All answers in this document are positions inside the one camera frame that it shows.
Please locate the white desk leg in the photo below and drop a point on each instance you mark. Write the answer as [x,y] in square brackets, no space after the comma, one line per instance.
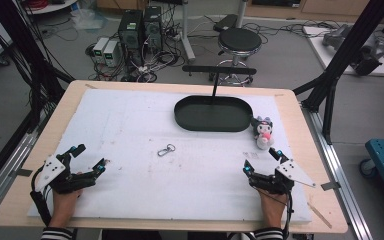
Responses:
[187,36]

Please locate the white foam mat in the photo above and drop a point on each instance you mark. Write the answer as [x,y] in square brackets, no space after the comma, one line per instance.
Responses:
[146,186]

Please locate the white floor board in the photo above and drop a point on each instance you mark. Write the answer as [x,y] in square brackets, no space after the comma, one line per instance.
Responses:
[330,60]

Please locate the white power supply box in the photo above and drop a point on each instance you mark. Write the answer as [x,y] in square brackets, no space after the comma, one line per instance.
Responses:
[100,48]
[111,53]

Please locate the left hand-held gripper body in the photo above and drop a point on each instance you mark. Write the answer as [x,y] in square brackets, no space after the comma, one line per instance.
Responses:
[67,180]

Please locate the grey robot part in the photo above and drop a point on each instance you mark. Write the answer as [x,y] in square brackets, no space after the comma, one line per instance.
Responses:
[370,50]

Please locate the thin wooden stick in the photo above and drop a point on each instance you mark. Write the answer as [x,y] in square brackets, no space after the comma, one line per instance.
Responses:
[319,215]

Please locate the small plush doll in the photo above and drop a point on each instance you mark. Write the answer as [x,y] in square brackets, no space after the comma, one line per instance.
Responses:
[263,131]

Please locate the person's left hand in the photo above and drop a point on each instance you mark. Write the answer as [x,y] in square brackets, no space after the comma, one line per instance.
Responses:
[63,206]

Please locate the person's right hand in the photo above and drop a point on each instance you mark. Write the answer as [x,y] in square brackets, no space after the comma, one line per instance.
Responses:
[273,208]

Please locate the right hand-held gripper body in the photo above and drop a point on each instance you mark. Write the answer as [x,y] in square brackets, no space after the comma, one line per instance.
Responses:
[280,181]

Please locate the black round stool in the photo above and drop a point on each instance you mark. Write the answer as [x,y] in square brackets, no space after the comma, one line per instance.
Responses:
[240,41]

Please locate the black flat box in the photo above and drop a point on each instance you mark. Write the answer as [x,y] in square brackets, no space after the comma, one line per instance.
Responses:
[225,22]

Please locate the aluminium rail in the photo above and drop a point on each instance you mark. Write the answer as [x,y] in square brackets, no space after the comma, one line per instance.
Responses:
[343,186]
[6,170]

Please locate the grey tape piece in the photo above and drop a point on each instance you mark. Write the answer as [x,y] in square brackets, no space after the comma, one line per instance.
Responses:
[330,186]
[21,172]

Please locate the clear plastic bag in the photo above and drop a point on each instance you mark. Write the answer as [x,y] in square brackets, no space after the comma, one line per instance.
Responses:
[88,19]

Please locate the black oval tray with hanger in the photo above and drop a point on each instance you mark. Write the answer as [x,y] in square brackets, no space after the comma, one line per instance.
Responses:
[213,115]

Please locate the black computer tower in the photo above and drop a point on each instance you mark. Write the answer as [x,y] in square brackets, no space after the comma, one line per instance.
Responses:
[153,26]
[130,33]

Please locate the black metal frame post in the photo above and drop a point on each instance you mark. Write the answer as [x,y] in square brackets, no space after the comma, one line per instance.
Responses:
[26,46]
[343,56]

